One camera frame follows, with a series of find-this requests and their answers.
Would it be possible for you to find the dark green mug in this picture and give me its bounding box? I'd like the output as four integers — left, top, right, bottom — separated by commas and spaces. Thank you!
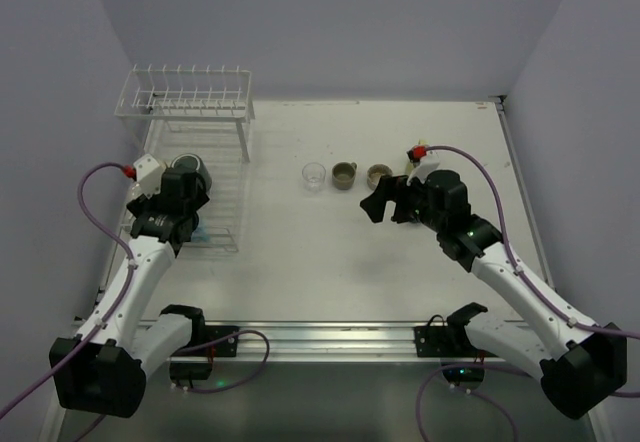
170, 153, 212, 193

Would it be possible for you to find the aluminium mounting rail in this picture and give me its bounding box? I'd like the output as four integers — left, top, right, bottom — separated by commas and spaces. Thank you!
64, 317, 531, 363

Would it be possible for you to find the olive green mug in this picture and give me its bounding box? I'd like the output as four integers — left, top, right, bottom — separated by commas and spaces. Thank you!
331, 162, 357, 191

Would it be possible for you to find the light blue mug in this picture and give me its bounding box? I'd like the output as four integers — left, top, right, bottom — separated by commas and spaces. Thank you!
191, 227, 212, 244

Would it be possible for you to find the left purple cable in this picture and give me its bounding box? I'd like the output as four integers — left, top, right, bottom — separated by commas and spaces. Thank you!
0, 162, 139, 416

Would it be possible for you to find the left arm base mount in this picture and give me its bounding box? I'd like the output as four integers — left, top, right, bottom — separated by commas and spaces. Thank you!
160, 304, 240, 389

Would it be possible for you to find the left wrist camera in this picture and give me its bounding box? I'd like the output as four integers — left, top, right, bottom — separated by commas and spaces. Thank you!
133, 154, 167, 198

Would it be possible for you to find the speckled beige bowl cup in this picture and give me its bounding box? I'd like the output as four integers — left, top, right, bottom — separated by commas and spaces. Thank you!
366, 164, 393, 191

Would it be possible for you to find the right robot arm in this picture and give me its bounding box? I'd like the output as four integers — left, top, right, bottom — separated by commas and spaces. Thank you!
360, 170, 627, 419

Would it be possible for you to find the yellow green mug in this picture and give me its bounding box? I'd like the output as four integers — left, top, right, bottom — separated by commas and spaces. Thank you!
405, 139, 428, 175

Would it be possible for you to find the white wire dish rack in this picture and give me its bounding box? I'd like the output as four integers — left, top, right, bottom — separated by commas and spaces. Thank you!
114, 64, 255, 253

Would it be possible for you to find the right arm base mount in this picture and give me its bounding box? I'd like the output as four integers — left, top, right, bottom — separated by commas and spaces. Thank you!
413, 302, 496, 390

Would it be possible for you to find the clear drinking glass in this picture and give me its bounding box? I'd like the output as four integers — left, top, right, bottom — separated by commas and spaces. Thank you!
301, 162, 326, 192

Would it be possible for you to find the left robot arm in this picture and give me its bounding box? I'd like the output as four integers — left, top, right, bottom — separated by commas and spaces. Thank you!
49, 168, 209, 418

